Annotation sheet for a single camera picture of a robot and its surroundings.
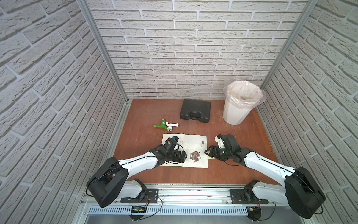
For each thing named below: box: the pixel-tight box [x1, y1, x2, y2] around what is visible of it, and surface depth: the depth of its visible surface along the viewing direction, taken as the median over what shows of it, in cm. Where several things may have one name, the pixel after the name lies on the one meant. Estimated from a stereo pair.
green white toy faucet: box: [152, 119, 180, 133], surface depth 103 cm
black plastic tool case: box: [179, 98, 211, 124], surface depth 108 cm
